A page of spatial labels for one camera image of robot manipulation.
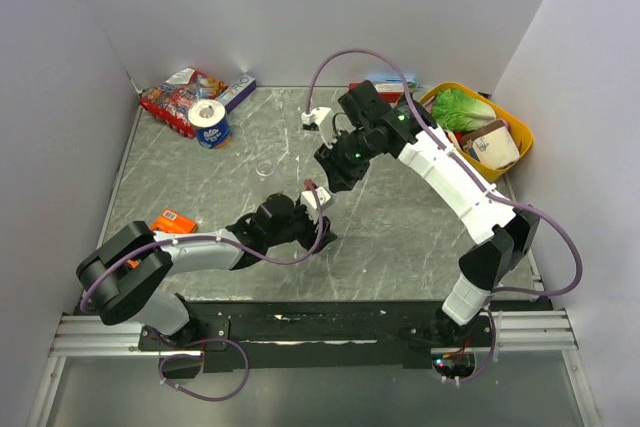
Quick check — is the aluminium rail frame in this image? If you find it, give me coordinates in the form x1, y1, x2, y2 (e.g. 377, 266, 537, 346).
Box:
26, 311, 577, 426

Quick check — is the green lettuce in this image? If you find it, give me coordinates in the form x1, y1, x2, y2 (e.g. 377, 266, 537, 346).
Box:
432, 88, 497, 132

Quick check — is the purple cable loop front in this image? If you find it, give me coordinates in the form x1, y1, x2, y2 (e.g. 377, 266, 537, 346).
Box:
158, 335, 251, 403

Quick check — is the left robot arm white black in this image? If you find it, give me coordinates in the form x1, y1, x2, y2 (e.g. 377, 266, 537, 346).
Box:
76, 187, 336, 349

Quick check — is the toilet paper roll blue wrap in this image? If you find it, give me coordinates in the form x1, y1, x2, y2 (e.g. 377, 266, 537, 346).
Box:
188, 99, 232, 149

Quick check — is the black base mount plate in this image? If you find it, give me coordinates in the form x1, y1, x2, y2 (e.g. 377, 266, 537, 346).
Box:
138, 300, 551, 373

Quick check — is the orange snack box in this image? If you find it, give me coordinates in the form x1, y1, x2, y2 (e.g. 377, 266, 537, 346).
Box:
151, 208, 198, 234

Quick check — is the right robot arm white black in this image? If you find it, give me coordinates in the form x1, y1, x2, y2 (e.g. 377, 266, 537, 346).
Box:
301, 81, 540, 346

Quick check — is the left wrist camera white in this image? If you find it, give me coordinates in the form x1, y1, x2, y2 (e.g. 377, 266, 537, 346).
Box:
299, 179, 335, 223

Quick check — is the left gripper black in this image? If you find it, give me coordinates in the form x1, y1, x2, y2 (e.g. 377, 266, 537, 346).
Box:
266, 198, 337, 252

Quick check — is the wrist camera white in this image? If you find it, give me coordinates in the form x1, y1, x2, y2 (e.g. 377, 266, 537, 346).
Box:
299, 179, 335, 223
301, 107, 338, 149

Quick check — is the red box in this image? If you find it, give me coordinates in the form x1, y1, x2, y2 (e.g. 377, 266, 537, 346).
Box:
373, 83, 404, 104

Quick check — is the yellow plastic basket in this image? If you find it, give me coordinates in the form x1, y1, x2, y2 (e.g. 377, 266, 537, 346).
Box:
420, 82, 534, 182

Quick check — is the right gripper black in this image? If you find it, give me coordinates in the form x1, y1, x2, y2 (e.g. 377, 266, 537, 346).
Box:
313, 125, 378, 195

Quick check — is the purple white box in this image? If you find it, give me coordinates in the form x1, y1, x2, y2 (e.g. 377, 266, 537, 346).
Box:
217, 74, 257, 113

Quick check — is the red snack bag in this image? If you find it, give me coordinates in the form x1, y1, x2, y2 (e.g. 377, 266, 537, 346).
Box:
139, 68, 228, 139

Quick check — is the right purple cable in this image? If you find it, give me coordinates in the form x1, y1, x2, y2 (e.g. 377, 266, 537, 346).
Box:
305, 48, 584, 297

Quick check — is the blue box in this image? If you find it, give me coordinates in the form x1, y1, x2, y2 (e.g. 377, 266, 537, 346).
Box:
366, 74, 420, 89

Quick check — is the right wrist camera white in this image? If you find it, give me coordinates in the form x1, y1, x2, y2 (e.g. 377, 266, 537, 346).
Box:
301, 107, 338, 149

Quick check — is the clear bottle yellow label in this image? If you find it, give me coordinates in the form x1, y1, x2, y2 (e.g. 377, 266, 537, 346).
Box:
253, 160, 278, 200

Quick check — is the beige paper carton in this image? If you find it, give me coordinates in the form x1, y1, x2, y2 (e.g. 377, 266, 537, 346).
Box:
459, 119, 520, 170

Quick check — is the electronics board with leds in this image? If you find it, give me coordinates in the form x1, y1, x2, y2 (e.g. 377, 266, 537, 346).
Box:
432, 349, 476, 382

